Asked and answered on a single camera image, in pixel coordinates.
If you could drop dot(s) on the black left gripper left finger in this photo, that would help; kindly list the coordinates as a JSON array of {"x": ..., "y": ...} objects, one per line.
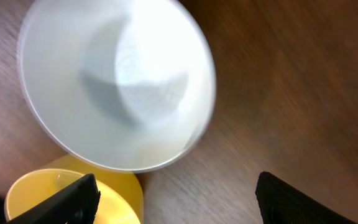
[{"x": 76, "y": 203}]

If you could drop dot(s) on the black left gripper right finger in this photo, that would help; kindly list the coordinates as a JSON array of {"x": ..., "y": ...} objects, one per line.
[{"x": 280, "y": 203}]

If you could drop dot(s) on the yellow small bowl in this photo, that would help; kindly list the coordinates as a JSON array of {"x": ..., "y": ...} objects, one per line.
[{"x": 122, "y": 199}]

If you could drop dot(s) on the white small bowl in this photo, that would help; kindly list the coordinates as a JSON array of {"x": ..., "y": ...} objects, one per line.
[{"x": 123, "y": 85}]

